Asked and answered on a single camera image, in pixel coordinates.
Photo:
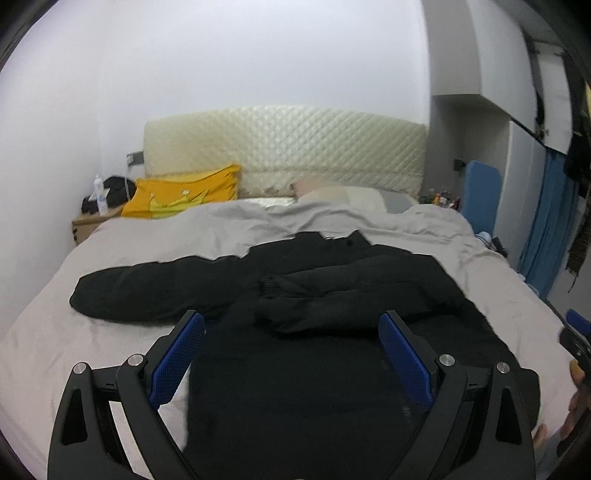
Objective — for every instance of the black wall switch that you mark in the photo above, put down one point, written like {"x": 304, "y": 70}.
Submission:
{"x": 459, "y": 165}

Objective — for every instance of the small clutter on bedside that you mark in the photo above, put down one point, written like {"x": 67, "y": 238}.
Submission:
{"x": 441, "y": 198}

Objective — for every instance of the wooden nightstand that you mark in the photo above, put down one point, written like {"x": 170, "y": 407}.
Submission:
{"x": 85, "y": 228}

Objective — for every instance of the blue curtain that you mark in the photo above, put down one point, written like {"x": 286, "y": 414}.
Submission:
{"x": 547, "y": 221}

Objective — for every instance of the person's right hand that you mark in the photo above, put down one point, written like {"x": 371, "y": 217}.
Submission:
{"x": 575, "y": 406}

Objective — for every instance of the wall socket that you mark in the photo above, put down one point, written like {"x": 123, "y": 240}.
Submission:
{"x": 135, "y": 158}

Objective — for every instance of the cream quilted headboard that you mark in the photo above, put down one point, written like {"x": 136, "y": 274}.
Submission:
{"x": 286, "y": 143}

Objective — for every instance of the blue padded board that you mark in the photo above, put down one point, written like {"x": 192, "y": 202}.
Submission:
{"x": 480, "y": 198}

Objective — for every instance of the bed with grey duvet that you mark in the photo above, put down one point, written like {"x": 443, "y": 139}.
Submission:
{"x": 184, "y": 240}

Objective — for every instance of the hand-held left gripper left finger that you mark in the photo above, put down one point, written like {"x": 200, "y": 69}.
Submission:
{"x": 178, "y": 362}

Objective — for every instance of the black bag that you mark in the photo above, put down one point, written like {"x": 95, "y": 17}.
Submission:
{"x": 117, "y": 191}

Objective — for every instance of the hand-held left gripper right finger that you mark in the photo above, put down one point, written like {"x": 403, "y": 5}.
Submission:
{"x": 406, "y": 364}

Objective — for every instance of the grey and beige pillow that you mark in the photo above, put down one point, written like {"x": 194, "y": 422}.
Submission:
{"x": 351, "y": 196}

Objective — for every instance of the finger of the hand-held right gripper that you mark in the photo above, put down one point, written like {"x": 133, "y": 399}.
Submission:
{"x": 579, "y": 319}

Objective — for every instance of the yellow pillow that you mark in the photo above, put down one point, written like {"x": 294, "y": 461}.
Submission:
{"x": 184, "y": 191}

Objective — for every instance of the dark hanging clothes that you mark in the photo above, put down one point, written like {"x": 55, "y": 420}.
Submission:
{"x": 579, "y": 161}

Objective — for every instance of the white wardrobe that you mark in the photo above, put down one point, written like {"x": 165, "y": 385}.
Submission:
{"x": 489, "y": 60}

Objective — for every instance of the black jacket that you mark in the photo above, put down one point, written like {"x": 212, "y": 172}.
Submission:
{"x": 323, "y": 286}

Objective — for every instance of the clear plastic bottle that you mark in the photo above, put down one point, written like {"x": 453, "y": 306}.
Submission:
{"x": 101, "y": 198}

